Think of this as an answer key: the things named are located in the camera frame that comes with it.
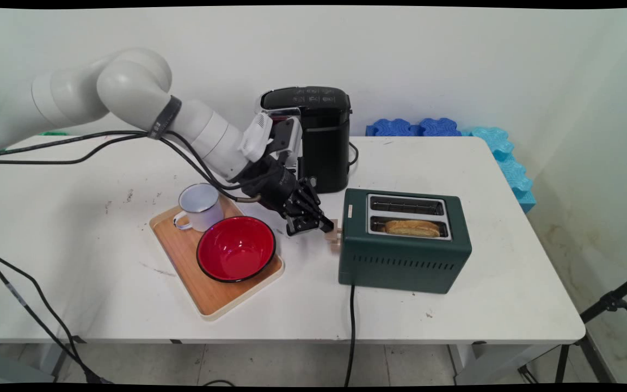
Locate dark green toaster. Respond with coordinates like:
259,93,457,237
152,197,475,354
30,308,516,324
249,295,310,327
338,188,473,295

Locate cyan foam mat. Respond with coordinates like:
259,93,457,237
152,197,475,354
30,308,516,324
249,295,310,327
462,126,537,214

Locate black floor cable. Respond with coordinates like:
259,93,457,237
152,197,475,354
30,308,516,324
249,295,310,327
0,256,102,385
0,249,113,385

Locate toasted bread slice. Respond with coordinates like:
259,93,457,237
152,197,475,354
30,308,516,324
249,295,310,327
383,219,442,238

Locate black coffee machine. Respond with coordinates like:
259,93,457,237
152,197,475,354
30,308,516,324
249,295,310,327
259,86,353,194

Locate red enamel bowl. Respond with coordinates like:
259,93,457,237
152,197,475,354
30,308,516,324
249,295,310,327
196,216,277,283

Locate grey table leg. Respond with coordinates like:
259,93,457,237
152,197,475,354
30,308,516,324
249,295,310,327
51,343,73,383

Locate white enamel mug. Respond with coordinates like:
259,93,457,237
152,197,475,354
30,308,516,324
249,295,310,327
173,183,224,233

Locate olive grey arm cable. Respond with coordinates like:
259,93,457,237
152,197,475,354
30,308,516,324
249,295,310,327
0,135,262,204

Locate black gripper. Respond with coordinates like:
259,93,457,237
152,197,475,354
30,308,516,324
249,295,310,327
240,155,336,238

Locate wooden serving tray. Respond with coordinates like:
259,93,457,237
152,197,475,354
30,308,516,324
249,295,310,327
149,192,285,320

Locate black tripod stand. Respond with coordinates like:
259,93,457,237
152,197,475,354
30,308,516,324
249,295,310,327
518,269,627,384

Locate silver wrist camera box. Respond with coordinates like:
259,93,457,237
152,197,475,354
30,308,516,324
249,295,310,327
238,111,304,165

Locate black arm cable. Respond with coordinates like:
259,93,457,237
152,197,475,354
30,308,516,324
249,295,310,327
0,130,262,191

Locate black toaster power cable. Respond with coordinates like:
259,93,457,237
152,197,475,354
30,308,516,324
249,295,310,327
344,283,358,387

